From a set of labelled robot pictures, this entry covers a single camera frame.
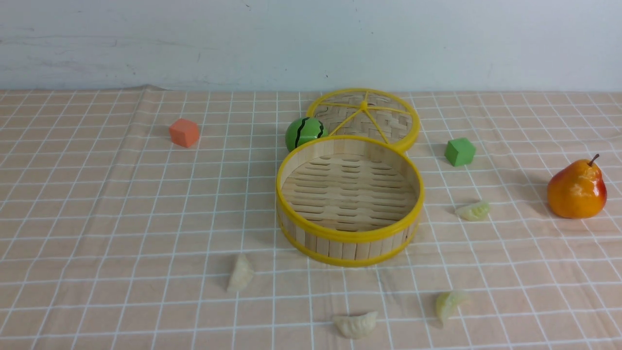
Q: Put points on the white dumpling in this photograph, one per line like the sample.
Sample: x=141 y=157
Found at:
x=356 y=327
x=241 y=274

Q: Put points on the pale green dumpling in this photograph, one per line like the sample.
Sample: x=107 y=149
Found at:
x=475 y=212
x=447 y=303

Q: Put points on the bamboo steamer tray yellow rim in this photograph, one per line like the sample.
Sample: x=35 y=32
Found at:
x=348 y=201

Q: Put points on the bamboo steamer lid yellow rim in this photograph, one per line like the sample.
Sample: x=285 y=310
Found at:
x=371 y=113

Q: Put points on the green toy watermelon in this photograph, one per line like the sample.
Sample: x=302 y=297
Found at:
x=304 y=130

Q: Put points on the orange foam cube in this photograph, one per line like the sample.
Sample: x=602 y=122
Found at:
x=184 y=133

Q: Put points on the green foam cube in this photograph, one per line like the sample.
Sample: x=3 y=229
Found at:
x=459 y=152

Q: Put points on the checkered beige tablecloth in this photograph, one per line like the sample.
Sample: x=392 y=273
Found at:
x=114 y=238

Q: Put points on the orange yellow toy pear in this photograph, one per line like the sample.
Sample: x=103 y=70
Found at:
x=578 y=191

